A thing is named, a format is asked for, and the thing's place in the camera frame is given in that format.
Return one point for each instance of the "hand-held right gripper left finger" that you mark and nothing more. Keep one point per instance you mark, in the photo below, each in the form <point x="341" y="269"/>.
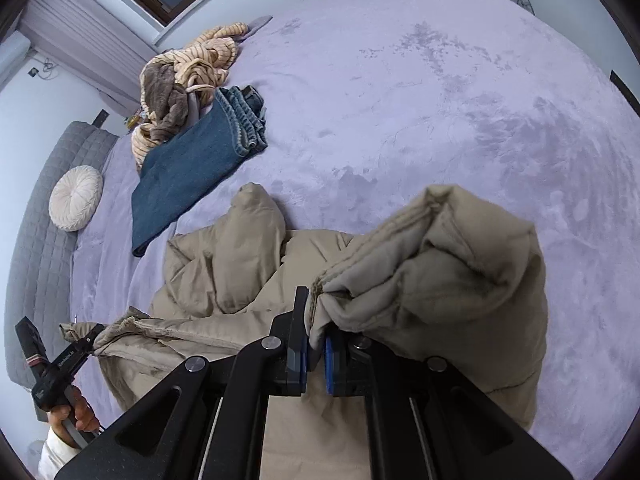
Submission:
<point x="299" y="355"/>

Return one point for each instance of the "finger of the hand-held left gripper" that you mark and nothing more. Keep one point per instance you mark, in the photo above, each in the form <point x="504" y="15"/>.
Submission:
<point x="90" y="337"/>

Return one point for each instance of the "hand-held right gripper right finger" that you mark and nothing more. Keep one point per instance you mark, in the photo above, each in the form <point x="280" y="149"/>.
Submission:
<point x="330" y="365"/>

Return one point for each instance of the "beige puffer jacket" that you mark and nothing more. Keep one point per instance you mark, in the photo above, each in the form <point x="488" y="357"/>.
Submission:
<point x="450" y="285"/>

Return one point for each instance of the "person's left forearm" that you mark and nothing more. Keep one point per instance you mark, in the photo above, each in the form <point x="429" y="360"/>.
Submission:
<point x="55" y="455"/>

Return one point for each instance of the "person's left hand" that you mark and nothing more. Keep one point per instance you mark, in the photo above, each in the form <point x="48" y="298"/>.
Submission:
<point x="80" y="412"/>

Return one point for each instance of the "grey quilted headboard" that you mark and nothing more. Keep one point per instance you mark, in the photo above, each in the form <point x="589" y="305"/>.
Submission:
<point x="40" y="260"/>

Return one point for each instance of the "round cream pillow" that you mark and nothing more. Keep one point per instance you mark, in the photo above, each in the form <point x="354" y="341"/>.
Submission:
<point x="76" y="199"/>

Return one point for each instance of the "folded blue jeans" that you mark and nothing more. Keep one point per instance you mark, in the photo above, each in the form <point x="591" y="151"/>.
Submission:
<point x="190" y="175"/>

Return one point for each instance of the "small colourful boxes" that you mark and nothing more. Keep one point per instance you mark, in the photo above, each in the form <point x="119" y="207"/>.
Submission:
<point x="134" y="120"/>

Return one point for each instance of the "brown plush garment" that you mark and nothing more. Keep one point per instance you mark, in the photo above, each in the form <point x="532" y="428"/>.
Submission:
<point x="165" y="95"/>

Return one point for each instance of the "purple plush bed blanket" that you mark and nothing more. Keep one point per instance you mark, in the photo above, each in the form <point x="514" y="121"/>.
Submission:
<point x="425" y="110"/>

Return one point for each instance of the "grey pleated curtain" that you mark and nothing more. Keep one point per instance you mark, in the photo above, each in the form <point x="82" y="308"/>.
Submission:
<point x="85" y="40"/>

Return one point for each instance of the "tan striped plush garment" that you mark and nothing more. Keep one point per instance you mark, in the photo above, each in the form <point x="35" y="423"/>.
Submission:
<point x="210" y="55"/>

